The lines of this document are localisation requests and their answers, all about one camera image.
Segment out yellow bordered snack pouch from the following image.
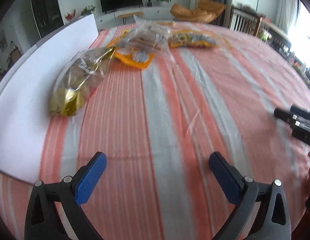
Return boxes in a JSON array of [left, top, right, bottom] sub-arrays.
[[168, 30, 217, 48]]

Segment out gold clear cookie bag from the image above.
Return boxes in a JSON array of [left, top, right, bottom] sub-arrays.
[[49, 47, 115, 117]]

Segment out orange bordered snack pouch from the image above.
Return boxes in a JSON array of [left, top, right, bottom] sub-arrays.
[[106, 30, 154, 70]]

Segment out dark wooden dining chair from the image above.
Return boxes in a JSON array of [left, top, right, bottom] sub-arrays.
[[228, 5, 263, 36]]

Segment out white cardboard box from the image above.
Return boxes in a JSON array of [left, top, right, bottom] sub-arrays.
[[0, 15, 99, 183]]

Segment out striped orange grey tablecloth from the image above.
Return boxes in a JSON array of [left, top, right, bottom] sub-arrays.
[[0, 21, 310, 240]]

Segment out orange lounge chair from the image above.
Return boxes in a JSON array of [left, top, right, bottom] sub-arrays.
[[170, 0, 226, 23]]

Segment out white tv cabinet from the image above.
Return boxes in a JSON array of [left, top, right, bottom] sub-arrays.
[[95, 5, 178, 30]]

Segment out clear bag brown biscuits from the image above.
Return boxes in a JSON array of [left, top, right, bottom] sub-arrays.
[[119, 16, 172, 55]]

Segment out small wooden bench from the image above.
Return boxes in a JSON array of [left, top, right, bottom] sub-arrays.
[[117, 11, 144, 25]]

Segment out red flower vase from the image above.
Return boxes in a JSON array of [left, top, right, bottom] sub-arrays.
[[64, 9, 76, 23]]

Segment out green plant beside flowers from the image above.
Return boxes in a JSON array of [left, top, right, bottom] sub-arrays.
[[80, 5, 96, 16]]

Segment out black tall cabinet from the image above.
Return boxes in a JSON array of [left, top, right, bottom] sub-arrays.
[[31, 0, 64, 38]]

